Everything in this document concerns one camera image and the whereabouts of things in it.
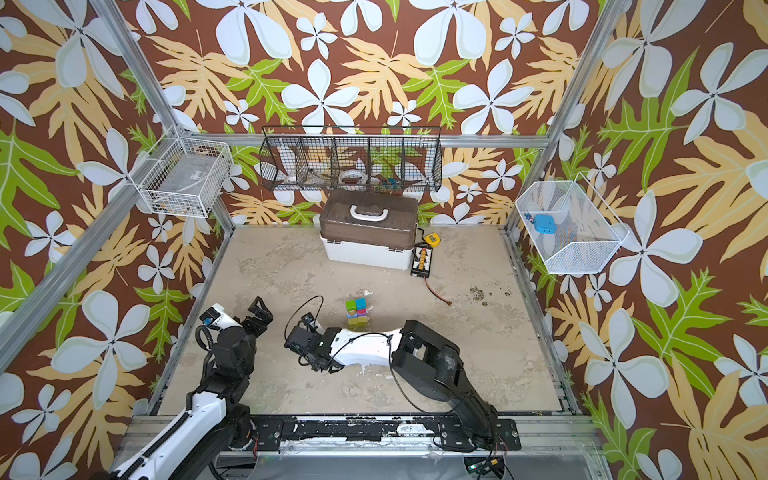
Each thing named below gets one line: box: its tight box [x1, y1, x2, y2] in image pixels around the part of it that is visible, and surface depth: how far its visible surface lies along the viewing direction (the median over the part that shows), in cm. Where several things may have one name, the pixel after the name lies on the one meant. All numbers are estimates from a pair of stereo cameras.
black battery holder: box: [410, 243, 433, 278], surface depth 110 cm
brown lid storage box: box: [319, 190, 419, 271], surface depth 98 cm
